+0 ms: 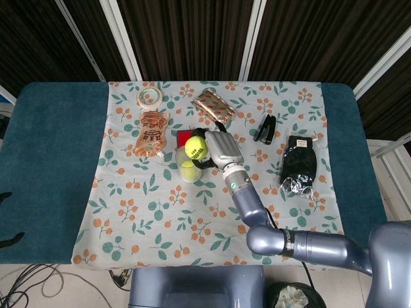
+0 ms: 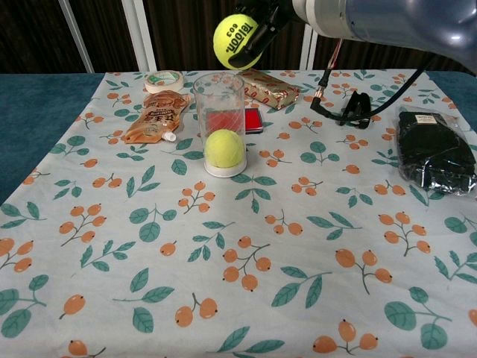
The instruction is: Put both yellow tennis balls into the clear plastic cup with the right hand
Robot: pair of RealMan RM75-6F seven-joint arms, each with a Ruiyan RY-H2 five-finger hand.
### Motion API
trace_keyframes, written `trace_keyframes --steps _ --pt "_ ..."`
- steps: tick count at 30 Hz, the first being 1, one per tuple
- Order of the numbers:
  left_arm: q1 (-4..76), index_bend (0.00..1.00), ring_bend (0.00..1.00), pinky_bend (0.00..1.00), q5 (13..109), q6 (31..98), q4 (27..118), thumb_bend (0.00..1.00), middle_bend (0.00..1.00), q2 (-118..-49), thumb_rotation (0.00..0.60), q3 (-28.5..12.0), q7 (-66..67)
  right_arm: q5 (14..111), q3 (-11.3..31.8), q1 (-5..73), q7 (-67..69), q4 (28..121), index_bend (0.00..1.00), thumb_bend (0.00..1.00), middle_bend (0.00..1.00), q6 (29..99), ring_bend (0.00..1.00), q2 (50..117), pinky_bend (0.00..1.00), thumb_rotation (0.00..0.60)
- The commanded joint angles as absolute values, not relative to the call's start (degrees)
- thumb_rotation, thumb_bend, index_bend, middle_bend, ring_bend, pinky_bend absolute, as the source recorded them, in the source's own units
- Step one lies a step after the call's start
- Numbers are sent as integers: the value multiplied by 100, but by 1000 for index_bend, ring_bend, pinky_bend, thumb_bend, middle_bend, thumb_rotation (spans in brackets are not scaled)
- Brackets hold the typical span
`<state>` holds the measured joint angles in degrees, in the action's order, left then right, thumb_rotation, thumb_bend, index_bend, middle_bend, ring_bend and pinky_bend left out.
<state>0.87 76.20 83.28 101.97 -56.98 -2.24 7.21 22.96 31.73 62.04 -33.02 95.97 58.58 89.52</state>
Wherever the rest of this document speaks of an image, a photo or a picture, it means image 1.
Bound black floor cables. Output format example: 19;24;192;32
0;262;62;308

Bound black stapler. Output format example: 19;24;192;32
253;114;277;144

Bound black gloves in plastic bag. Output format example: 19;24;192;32
277;134;322;197

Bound grey floor cable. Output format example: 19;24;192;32
41;271;112;299

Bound small yellow-green ball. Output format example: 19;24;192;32
184;135;209;160

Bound slim white frame post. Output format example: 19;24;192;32
55;0;105;83

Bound white tape roll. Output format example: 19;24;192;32
136;87;164;108

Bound orange spouted drink pouch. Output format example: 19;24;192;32
133;110;170;158

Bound blue-grey robot torso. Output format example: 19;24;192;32
128;265;266;308

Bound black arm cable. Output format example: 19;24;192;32
301;260;315;287

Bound white aluminium frame rail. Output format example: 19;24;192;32
369;130;411;158

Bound bin with black bag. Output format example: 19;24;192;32
267;281;326;308

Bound teal table cover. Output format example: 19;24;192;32
0;81;388;266

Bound wide white frame post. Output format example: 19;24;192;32
99;0;144;81
353;30;411;97
239;0;267;81

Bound blue and white board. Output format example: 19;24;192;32
0;83;17;107

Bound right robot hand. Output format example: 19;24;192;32
192;121;245;171

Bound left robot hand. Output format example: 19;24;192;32
0;191;26;250

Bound gold foil wrapped package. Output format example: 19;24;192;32
191;89;237;126

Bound floral print tablecloth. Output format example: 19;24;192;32
71;80;346;268

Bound clear plastic cylinder container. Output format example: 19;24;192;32
175;146;204;184

